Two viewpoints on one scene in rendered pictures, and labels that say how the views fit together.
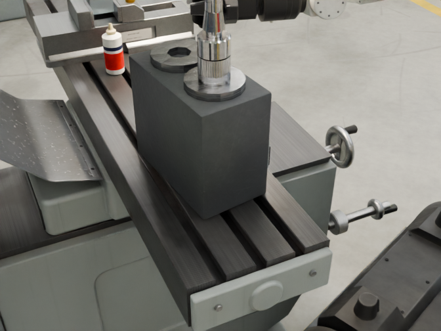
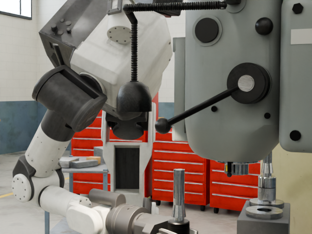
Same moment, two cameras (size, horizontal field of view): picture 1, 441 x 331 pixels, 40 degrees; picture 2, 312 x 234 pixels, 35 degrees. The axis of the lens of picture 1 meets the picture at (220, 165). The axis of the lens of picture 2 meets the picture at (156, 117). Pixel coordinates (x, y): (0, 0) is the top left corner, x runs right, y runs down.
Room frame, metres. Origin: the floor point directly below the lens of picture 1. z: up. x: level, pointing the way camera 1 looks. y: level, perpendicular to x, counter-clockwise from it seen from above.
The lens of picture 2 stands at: (1.83, 0.80, 1.44)
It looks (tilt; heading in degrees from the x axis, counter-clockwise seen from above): 3 degrees down; 230
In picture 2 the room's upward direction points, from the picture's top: straight up
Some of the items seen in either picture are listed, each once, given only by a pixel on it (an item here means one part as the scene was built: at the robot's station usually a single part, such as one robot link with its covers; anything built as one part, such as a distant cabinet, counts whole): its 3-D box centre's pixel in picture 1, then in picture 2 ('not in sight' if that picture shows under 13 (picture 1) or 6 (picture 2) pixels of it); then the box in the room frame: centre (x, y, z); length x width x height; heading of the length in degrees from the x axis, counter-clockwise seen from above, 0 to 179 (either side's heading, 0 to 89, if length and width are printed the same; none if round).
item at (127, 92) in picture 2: not in sight; (134, 95); (1.22, 0.01, 1.43); 0.07 x 0.07 x 0.06
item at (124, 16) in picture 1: (123, 3); not in sight; (1.33, 0.22, 1.04); 0.12 x 0.06 x 0.04; 22
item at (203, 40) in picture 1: (214, 37); (267, 178); (0.77, 0.01, 1.21); 0.05 x 0.05 x 0.01
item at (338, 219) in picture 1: (362, 213); not in sight; (1.18, -0.37, 0.53); 0.22 x 0.06 x 0.06; 115
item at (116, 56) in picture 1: (113, 47); not in sight; (1.17, 0.23, 1.01); 0.04 x 0.04 x 0.11
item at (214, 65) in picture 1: (214, 59); (266, 190); (0.77, 0.01, 1.18); 0.05 x 0.05 x 0.06
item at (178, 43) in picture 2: not in sight; (185, 89); (1.13, 0.07, 1.45); 0.04 x 0.04 x 0.21; 25
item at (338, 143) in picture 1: (327, 150); not in sight; (1.30, -0.28, 0.65); 0.16 x 0.12 x 0.12; 115
